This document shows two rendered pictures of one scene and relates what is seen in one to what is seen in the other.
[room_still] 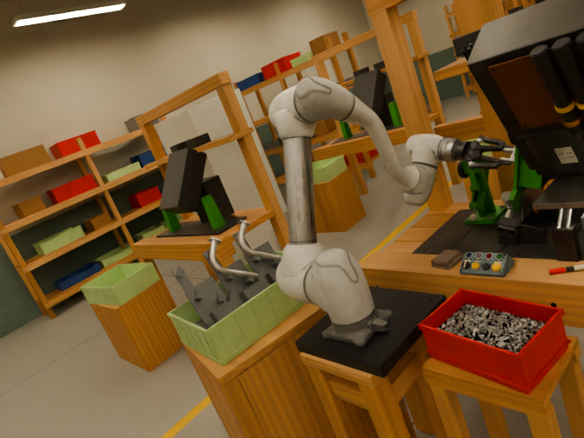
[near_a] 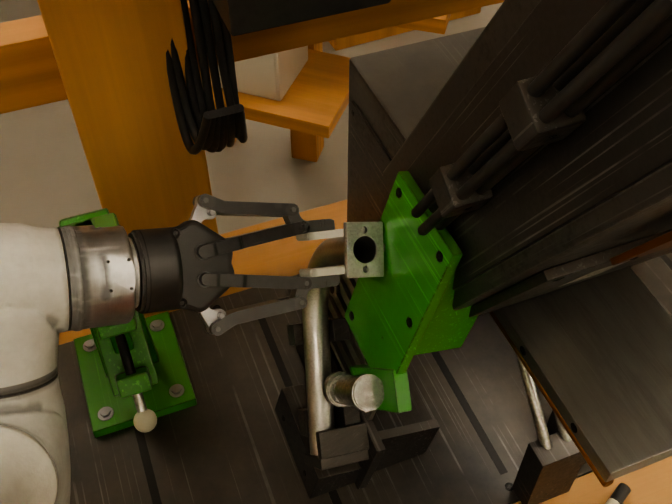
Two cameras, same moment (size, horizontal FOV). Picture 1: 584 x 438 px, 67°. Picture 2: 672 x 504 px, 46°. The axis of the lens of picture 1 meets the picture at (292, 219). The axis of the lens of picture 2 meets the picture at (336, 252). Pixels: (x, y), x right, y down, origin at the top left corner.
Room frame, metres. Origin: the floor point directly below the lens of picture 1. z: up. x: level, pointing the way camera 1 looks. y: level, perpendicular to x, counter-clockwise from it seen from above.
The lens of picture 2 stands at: (1.33, -0.29, 1.78)
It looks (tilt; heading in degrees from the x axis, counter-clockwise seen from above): 48 degrees down; 285
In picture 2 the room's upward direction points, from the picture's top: straight up
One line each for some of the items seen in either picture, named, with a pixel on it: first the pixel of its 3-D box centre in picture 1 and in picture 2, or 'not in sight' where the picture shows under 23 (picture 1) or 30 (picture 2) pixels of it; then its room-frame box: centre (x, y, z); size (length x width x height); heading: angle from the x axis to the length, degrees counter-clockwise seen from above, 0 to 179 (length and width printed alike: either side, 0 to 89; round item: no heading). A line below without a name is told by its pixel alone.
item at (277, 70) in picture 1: (304, 121); not in sight; (7.82, -0.83, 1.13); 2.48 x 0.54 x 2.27; 40
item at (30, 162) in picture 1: (106, 202); not in sight; (7.13, 2.66, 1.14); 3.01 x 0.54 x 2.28; 130
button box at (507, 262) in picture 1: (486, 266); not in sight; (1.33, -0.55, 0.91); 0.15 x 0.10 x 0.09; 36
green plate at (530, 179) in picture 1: (532, 164); (424, 280); (1.38, -0.81, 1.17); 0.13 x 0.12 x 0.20; 36
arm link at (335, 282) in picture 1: (339, 282); not in sight; (1.33, -0.07, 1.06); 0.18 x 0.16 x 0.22; 33
